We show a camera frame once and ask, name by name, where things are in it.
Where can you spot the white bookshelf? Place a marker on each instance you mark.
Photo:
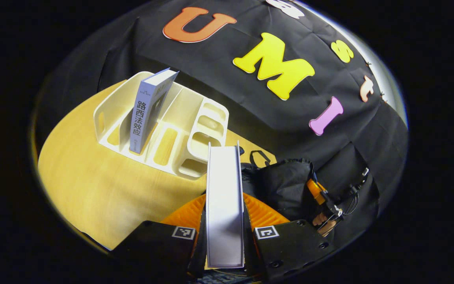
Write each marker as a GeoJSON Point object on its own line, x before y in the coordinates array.
{"type": "Point", "coordinates": [112, 102]}

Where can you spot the grey-blue book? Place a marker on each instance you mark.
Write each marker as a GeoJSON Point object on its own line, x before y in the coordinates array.
{"type": "Point", "coordinates": [142, 118]}

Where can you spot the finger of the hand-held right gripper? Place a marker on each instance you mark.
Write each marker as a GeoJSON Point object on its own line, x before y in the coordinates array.
{"type": "Point", "coordinates": [315, 188]}

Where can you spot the white book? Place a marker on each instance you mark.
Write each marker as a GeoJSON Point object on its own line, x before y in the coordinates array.
{"type": "Point", "coordinates": [225, 205]}

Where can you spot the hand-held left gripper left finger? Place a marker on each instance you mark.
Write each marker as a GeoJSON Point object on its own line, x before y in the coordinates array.
{"type": "Point", "coordinates": [156, 244]}

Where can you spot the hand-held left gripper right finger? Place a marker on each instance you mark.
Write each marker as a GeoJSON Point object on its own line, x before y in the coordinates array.
{"type": "Point", "coordinates": [290, 248]}

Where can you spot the blue schoolbag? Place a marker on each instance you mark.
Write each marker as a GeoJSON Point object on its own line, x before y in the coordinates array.
{"type": "Point", "coordinates": [286, 185]}

